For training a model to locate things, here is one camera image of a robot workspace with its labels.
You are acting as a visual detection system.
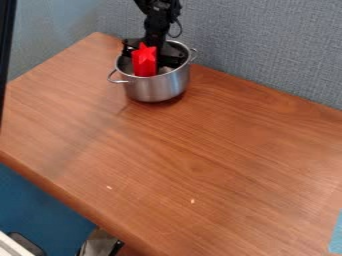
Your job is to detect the stainless steel pot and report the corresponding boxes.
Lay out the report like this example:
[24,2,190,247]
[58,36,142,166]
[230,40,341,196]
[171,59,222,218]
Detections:
[107,40,198,103]

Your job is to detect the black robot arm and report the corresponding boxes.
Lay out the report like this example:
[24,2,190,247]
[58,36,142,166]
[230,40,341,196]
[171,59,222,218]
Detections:
[122,0,186,68]

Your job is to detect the red star-shaped bar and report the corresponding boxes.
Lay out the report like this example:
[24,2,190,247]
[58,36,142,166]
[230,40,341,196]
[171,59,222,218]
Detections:
[131,42,158,77]

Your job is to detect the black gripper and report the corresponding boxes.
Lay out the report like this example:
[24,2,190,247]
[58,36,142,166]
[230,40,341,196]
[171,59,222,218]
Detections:
[122,23,186,68]

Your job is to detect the dark vertical post left edge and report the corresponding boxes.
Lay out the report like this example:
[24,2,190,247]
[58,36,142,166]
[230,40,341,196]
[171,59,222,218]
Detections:
[0,0,18,129]

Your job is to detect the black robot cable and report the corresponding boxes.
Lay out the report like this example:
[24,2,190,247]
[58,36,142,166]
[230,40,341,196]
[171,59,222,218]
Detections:
[167,18,185,39]

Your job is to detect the white object bottom left corner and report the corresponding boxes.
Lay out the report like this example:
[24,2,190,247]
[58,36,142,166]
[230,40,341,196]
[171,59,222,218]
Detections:
[0,231,35,256]

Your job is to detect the grey chair part below table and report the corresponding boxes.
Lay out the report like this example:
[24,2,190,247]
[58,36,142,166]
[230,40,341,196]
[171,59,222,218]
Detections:
[75,228,125,256]

